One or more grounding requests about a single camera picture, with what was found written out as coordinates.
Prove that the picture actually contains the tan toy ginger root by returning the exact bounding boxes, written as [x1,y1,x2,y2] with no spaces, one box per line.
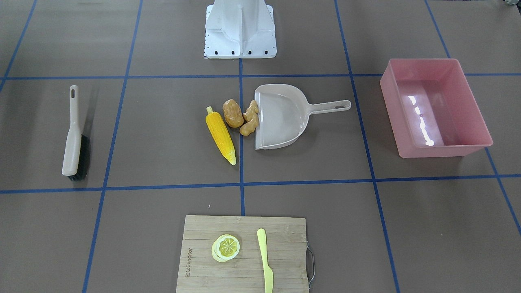
[239,100,259,136]

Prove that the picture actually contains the brown toy potato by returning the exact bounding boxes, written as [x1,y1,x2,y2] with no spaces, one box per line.
[223,99,244,128]

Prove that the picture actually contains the yellow toy corn cob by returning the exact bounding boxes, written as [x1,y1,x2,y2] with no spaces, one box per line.
[205,106,236,166]

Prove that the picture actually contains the beige hand brush black bristles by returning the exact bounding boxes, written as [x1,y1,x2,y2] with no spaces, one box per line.
[61,85,91,181]

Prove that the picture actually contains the pink plastic bin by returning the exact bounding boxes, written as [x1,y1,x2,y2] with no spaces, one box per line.
[380,58,493,158]

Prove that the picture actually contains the yellow toy lemon slice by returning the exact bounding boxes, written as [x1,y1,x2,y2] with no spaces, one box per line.
[211,234,240,262]

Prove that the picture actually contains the yellow plastic toy knife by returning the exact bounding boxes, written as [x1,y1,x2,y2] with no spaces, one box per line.
[257,228,274,293]

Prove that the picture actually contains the bamboo cutting board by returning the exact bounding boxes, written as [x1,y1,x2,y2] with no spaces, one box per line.
[175,215,310,293]

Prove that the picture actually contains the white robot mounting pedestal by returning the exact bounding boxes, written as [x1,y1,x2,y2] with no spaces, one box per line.
[204,0,277,59]

